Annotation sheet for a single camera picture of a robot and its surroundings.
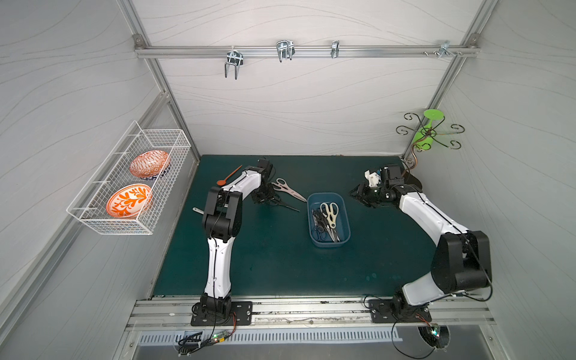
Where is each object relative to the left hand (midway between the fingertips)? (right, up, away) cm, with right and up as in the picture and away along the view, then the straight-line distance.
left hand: (269, 198), depth 102 cm
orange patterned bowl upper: (-36, +14, -30) cm, 49 cm away
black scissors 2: (+3, -1, +1) cm, 3 cm away
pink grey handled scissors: (+5, +6, +6) cm, 10 cm away
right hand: (+34, +4, -14) cm, 37 cm away
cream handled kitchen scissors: (+28, -5, -6) cm, 29 cm away
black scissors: (+25, -10, -9) cm, 29 cm away
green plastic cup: (+63, +26, -16) cm, 70 cm away
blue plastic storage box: (+32, -12, -10) cm, 36 cm away
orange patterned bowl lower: (-36, +3, -39) cm, 53 cm away
